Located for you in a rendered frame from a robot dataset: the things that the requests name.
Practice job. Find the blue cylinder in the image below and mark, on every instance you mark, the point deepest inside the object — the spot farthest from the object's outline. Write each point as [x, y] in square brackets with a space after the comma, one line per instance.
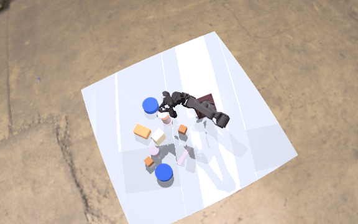
[150, 105]
[163, 172]

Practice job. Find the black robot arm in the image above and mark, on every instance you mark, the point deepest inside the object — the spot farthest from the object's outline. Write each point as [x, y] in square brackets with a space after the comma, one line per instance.
[205, 107]

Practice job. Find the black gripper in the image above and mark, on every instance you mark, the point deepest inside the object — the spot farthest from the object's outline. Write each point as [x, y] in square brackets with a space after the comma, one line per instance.
[172, 113]

